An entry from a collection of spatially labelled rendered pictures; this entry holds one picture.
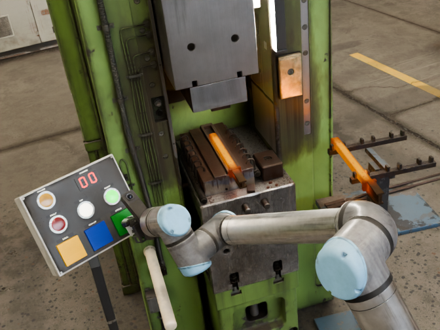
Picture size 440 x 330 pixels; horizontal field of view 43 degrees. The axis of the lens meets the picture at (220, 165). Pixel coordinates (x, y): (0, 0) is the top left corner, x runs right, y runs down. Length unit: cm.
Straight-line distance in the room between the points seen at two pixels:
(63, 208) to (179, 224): 45
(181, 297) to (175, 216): 107
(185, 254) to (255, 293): 88
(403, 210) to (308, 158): 44
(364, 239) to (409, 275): 195
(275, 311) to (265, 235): 114
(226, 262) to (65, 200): 74
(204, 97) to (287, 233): 67
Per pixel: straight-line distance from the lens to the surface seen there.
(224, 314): 245
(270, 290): 243
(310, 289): 282
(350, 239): 117
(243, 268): 230
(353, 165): 200
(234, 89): 194
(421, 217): 223
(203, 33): 184
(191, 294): 259
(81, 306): 315
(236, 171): 205
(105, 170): 190
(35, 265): 353
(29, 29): 716
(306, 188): 244
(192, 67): 187
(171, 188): 223
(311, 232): 139
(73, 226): 185
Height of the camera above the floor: 211
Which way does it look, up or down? 31 degrees down
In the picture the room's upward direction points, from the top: 7 degrees counter-clockwise
